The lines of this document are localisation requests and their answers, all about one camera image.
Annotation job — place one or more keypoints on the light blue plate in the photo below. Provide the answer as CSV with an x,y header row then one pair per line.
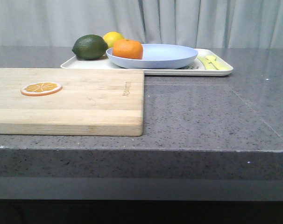
x,y
157,56

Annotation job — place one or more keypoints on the orange fruit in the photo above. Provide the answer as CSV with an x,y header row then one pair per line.
x,y
128,48

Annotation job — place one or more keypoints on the white rectangular tray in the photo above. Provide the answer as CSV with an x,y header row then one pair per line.
x,y
196,68

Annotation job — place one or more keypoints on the yellow-green printed tray motif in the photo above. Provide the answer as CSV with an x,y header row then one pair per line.
x,y
210,63

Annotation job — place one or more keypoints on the wooden cutting board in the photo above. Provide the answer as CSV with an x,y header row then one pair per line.
x,y
91,102

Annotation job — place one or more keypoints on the yellow lemon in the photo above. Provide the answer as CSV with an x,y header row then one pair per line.
x,y
111,37

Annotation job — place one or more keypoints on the green lime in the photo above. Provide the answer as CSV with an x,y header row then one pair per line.
x,y
89,47

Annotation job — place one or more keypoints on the orange slice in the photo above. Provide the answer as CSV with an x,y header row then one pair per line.
x,y
41,89

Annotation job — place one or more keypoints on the grey curtain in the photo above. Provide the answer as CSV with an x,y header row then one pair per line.
x,y
194,23

